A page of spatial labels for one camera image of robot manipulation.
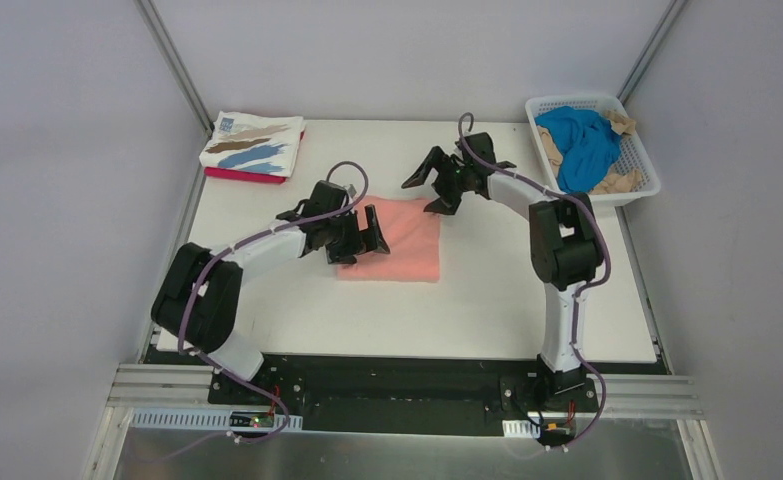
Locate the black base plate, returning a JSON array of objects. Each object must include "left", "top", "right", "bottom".
[{"left": 205, "top": 353, "right": 668, "bottom": 439}]

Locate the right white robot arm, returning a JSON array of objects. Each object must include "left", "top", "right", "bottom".
[{"left": 402, "top": 133, "right": 608, "bottom": 408}]

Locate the right aluminium frame post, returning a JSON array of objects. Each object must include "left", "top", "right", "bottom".
[{"left": 617, "top": 0, "right": 690, "bottom": 105}]

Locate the controller board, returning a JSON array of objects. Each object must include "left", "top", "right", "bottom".
[
  {"left": 539, "top": 422, "right": 575, "bottom": 445},
  {"left": 228, "top": 410, "right": 275, "bottom": 431}
]

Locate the blue t shirt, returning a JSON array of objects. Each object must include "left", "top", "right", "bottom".
[{"left": 535, "top": 106, "right": 621, "bottom": 193}]

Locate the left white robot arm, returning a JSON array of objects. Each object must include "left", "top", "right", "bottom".
[{"left": 150, "top": 180, "right": 391, "bottom": 381}]

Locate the right controller board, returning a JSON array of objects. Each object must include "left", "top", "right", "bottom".
[{"left": 539, "top": 422, "right": 575, "bottom": 445}]

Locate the white plastic basket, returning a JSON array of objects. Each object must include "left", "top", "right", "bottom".
[{"left": 524, "top": 93, "right": 661, "bottom": 208}]

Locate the aluminium frame post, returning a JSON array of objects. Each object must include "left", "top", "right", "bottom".
[
  {"left": 617, "top": 0, "right": 690, "bottom": 105},
  {"left": 133, "top": 0, "right": 216, "bottom": 137}
]

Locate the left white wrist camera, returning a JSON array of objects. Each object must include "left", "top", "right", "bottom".
[{"left": 342, "top": 184, "right": 356, "bottom": 198}]

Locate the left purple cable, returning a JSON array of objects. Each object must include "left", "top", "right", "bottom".
[{"left": 132, "top": 160, "right": 371, "bottom": 462}]

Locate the pink t shirt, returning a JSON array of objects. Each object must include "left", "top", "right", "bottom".
[{"left": 336, "top": 195, "right": 441, "bottom": 283}]

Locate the left controller board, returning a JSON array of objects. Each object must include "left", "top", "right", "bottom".
[{"left": 228, "top": 410, "right": 275, "bottom": 431}]

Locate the folded white printed t shirt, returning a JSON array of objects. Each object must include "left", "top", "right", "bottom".
[{"left": 199, "top": 111, "right": 306, "bottom": 183}]

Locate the beige t shirt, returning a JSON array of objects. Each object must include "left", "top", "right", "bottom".
[{"left": 538, "top": 112, "right": 636, "bottom": 195}]

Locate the left aluminium frame post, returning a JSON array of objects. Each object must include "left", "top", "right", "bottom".
[{"left": 133, "top": 0, "right": 216, "bottom": 137}]

